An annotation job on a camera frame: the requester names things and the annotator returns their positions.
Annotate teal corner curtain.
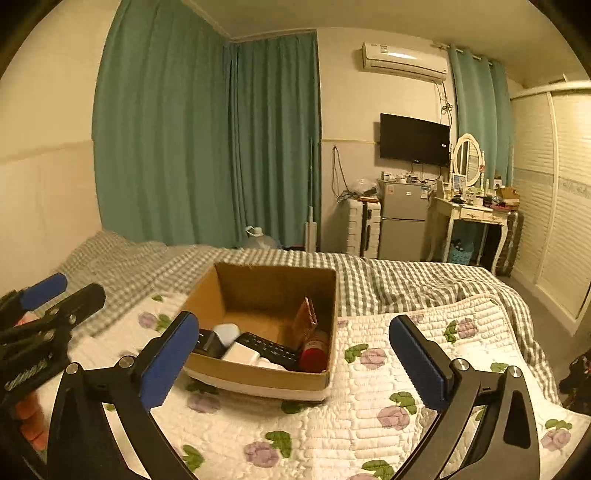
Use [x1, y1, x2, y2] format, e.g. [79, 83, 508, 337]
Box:
[226, 31, 322, 252]

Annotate clear water jug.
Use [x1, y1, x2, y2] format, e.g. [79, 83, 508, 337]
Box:
[244, 226, 282, 250]

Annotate oval white mirror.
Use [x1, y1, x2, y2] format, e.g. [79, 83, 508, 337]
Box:
[452, 134, 488, 188]

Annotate grey mini fridge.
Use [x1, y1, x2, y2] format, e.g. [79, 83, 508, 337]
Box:
[378, 179, 430, 261]

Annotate narrow teal curtain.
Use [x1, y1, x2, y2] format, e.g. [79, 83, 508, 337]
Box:
[449, 45, 514, 185]

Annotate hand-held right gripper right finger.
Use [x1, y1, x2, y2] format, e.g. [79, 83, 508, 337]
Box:
[389, 315, 541, 480]

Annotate white cylindrical device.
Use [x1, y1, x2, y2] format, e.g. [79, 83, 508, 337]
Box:
[213, 323, 241, 347]

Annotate white ribbed suitcase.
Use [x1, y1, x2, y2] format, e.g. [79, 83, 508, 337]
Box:
[345, 198, 382, 258]

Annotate dark floral clothing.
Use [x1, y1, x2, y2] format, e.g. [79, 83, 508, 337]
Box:
[558, 348, 591, 411]

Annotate black wall cables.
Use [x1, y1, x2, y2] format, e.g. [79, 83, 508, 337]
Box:
[332, 147, 354, 201]

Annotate black remote control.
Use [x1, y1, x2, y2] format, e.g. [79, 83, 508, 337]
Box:
[235, 331, 305, 371]

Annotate dark suitcase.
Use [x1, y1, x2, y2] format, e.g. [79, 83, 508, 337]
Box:
[496, 211, 525, 278]

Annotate white louvred wardrobe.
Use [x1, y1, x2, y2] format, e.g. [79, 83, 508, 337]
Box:
[508, 79, 591, 337]

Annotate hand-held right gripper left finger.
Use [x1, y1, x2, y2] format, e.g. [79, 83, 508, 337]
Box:
[46, 311, 201, 480]

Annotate red and white bottle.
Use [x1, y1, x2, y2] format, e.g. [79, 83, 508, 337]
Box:
[299, 330, 329, 374]

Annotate white charger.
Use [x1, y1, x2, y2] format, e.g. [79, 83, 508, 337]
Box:
[222, 342, 262, 366]

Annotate wide teal curtain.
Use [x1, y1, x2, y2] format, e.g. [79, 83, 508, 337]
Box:
[92, 0, 238, 247]

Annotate grey checked bed sheet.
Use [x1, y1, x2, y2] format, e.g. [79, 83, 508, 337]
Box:
[46, 231, 564, 402]

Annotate white floral quilted mat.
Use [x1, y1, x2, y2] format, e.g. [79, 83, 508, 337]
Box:
[28, 295, 587, 480]

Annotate blue basket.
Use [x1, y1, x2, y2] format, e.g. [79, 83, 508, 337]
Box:
[447, 237, 474, 266]

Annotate black wall television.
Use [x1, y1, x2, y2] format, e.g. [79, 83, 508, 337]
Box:
[379, 113, 451, 168]

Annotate brown cardboard box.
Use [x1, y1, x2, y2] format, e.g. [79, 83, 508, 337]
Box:
[182, 262, 340, 401]

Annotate brown patterned wallet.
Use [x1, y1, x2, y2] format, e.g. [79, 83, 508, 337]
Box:
[295, 298, 319, 347]

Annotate white air conditioner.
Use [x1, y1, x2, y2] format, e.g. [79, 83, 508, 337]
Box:
[361, 41, 450, 84]

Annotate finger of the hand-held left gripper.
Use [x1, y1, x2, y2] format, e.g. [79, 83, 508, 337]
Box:
[0, 283, 107, 356]
[0, 272, 68, 324]

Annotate black power adapter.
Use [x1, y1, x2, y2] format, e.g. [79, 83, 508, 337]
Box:
[198, 329, 223, 357]

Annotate white pole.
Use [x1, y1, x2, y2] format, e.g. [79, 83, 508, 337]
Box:
[302, 136, 319, 252]

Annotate white dressing table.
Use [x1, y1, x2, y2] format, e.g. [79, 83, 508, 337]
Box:
[427, 196, 509, 275]

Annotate person's left hand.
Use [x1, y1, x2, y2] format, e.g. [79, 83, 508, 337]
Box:
[9, 391, 48, 452]

